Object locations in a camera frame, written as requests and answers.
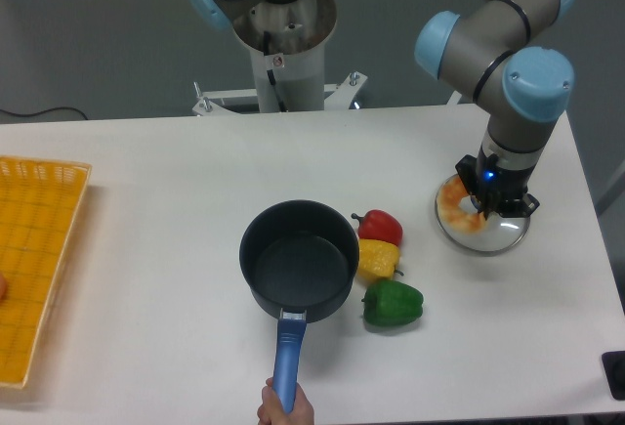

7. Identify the person's hand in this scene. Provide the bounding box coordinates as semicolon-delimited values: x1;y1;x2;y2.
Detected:
257;378;316;425

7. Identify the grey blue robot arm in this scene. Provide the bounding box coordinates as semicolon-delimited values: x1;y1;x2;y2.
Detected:
188;0;574;218

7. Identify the black floor cable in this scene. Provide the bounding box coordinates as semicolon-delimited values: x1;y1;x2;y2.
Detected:
0;106;90;122

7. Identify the red bell pepper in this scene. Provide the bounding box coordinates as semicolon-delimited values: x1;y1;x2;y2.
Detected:
351;209;403;246

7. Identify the dark pot blue handle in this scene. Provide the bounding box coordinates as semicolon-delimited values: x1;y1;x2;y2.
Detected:
239;200;359;413

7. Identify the glazed orange donut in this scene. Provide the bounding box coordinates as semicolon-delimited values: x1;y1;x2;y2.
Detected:
436;175;487;234

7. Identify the green bell pepper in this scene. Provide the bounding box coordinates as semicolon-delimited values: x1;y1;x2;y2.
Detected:
362;279;424;327

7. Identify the black device at table edge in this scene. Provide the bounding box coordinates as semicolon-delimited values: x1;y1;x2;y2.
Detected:
602;351;625;401

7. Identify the glass pot lid blue knob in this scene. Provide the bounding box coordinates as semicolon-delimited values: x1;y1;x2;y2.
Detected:
435;193;530;255

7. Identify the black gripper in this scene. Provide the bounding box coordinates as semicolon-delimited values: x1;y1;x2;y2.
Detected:
455;144;540;220

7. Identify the orange plastic basket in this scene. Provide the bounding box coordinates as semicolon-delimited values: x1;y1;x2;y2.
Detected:
1;155;92;389

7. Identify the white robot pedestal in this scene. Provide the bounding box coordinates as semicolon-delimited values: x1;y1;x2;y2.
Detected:
191;0;365;117

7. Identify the yellow bell pepper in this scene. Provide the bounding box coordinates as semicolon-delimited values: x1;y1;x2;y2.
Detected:
356;239;404;285

